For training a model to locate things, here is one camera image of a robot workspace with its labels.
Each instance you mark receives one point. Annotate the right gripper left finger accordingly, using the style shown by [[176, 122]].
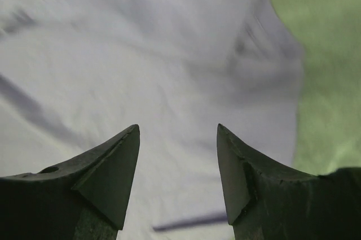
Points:
[[85, 197]]

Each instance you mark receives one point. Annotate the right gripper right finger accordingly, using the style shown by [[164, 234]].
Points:
[[265, 199]]

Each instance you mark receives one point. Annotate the purple t shirt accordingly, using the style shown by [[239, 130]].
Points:
[[76, 72]]

